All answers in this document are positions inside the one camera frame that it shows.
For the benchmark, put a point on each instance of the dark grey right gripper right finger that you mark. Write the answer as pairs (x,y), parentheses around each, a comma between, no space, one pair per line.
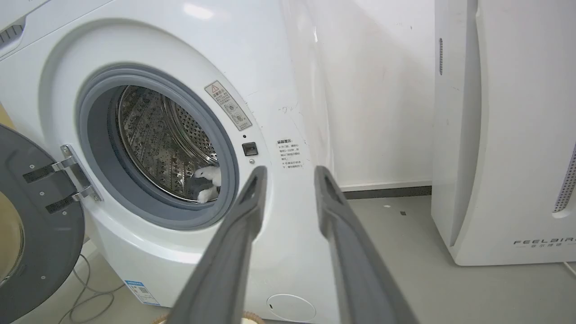
(360,270)

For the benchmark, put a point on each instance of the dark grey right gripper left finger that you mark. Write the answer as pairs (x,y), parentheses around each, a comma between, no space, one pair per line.
(220,270)

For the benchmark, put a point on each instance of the grey round washing machine door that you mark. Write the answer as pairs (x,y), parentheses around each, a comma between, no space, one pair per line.
(36,225)

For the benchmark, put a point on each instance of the white front-load washing machine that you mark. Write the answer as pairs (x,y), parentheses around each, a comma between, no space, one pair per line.
(288,90)

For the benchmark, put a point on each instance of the white cloth in drum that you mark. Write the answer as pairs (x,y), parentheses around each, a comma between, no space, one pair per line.
(209,182)

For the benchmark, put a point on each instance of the white air purifier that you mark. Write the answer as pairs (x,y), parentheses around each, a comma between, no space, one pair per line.
(508,135)

